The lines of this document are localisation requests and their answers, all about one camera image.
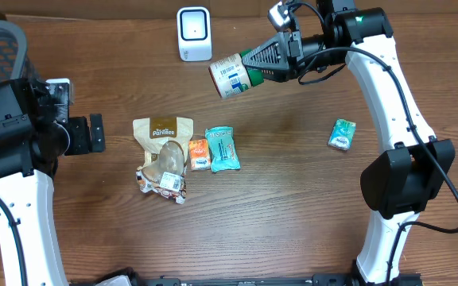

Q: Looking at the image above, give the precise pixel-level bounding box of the teal snack packet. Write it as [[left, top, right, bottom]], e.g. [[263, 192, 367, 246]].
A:
[[205, 126, 241, 172]]

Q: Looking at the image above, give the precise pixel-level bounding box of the small teal white box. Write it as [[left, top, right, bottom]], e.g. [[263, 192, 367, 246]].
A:
[[328, 118, 356, 151]]

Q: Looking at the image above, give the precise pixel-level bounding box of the green lid jar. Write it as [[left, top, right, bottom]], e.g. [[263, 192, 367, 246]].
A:
[[208, 49, 264, 99]]

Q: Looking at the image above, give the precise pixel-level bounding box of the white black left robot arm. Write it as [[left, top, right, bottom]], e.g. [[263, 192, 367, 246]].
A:
[[0, 78, 106, 285]]

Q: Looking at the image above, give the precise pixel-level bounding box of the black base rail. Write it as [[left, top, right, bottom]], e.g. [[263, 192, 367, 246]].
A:
[[69, 266, 425, 286]]

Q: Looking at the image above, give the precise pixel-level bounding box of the white barcode scanner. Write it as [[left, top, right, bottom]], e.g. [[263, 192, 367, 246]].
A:
[[177, 6, 212, 62]]

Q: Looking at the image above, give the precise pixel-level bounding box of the beige granola bag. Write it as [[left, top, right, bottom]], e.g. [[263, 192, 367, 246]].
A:
[[133, 117, 194, 204]]

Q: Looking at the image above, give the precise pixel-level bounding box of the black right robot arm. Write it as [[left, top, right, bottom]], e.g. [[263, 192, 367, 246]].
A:
[[243, 1, 455, 285]]

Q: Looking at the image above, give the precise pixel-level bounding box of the orange snack packet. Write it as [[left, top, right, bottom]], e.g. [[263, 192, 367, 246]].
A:
[[188, 138, 211, 171]]

